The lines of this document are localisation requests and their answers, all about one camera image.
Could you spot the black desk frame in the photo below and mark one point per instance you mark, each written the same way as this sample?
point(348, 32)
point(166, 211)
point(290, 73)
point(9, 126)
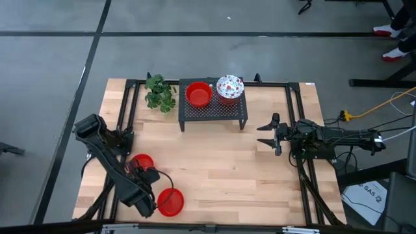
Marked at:
point(373, 83)

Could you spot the red strawberry print bowl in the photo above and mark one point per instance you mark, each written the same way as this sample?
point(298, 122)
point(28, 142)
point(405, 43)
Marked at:
point(229, 102)
point(229, 87)

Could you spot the black perforated metal shelf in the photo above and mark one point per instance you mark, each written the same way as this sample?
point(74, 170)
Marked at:
point(214, 113)

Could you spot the green potted plant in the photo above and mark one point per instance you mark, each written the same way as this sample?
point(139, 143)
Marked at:
point(159, 94)

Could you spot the black metal bar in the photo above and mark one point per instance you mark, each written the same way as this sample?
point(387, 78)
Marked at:
point(373, 172)

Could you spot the black aluminium table frame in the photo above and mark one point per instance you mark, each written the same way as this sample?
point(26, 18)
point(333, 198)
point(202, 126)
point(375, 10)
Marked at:
point(130, 84)

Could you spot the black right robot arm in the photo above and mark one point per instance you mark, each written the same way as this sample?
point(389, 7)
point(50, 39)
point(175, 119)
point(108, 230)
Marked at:
point(344, 138)

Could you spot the silver metal bracket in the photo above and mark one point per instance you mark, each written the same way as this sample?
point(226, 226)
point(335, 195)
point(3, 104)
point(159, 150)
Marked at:
point(120, 226)
point(300, 230)

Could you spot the black stand foot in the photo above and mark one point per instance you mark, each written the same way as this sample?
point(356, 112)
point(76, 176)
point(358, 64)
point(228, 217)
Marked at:
point(11, 149)

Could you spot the white printed sheet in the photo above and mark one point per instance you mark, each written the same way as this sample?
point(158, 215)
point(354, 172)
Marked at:
point(364, 201)

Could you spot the red and white shoes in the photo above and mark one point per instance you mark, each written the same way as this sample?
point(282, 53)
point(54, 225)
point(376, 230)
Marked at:
point(403, 19)

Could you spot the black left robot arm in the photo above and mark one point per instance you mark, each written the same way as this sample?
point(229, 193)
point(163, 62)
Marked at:
point(110, 169)

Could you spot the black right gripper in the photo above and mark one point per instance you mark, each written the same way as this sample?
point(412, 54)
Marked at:
point(286, 135)

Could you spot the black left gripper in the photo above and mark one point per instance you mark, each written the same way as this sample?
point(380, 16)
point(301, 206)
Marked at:
point(146, 177)

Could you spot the red plastic bowl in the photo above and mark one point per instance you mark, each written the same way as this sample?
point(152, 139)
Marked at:
point(199, 96)
point(143, 159)
point(174, 206)

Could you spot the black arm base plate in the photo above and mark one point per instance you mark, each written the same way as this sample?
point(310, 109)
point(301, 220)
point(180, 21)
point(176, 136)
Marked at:
point(325, 156)

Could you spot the white red shoe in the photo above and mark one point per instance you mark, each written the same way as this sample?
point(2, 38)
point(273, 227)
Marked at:
point(385, 31)
point(393, 55)

